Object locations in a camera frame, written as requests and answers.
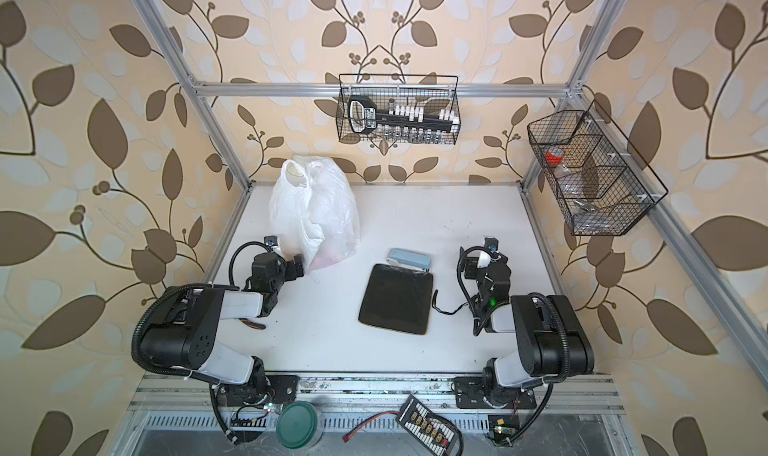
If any white lemon-print plastic bag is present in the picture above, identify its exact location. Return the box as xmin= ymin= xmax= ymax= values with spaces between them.
xmin=269 ymin=156 xmax=361 ymax=272

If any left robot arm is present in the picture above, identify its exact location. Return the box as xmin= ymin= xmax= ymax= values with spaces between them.
xmin=131 ymin=236 xmax=305 ymax=392

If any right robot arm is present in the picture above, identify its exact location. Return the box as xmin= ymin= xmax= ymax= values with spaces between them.
xmin=456 ymin=238 xmax=595 ymax=393

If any light blue sponge block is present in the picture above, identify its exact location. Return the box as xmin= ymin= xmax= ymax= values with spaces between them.
xmin=387 ymin=248 xmax=431 ymax=272

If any black square tray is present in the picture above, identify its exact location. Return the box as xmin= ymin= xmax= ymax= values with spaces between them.
xmin=358 ymin=263 xmax=434 ymax=335

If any red-capped plastic bottle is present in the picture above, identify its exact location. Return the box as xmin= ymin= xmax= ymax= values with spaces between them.
xmin=544 ymin=146 xmax=565 ymax=169

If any small electronics board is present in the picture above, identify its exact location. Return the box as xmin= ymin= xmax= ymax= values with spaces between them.
xmin=487 ymin=414 xmax=520 ymax=446

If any green round lid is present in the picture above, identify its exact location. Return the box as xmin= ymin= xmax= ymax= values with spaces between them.
xmin=275 ymin=401 xmax=323 ymax=450

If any black connector board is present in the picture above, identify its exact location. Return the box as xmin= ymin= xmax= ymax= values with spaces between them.
xmin=396 ymin=395 xmax=465 ymax=456

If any black socket tool set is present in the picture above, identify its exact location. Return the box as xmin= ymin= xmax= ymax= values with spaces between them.
xmin=344 ymin=96 xmax=461 ymax=136

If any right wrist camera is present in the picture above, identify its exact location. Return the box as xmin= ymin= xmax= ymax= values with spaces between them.
xmin=483 ymin=237 xmax=499 ymax=253

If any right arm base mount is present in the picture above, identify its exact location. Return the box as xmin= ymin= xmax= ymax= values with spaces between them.
xmin=451 ymin=376 xmax=537 ymax=410

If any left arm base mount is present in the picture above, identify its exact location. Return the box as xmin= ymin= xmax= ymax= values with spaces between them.
xmin=214 ymin=374 xmax=299 ymax=407

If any right wire basket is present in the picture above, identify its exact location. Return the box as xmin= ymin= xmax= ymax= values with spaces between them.
xmin=527 ymin=102 xmax=668 ymax=236

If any wire basket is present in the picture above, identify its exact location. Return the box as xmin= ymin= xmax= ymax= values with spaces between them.
xmin=335 ymin=72 xmax=462 ymax=145
xmin=527 ymin=102 xmax=668 ymax=236

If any red black wire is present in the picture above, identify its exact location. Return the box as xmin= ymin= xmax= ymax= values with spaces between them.
xmin=342 ymin=411 xmax=400 ymax=443

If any back wire basket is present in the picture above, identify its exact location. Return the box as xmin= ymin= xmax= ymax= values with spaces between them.
xmin=335 ymin=72 xmax=462 ymax=145

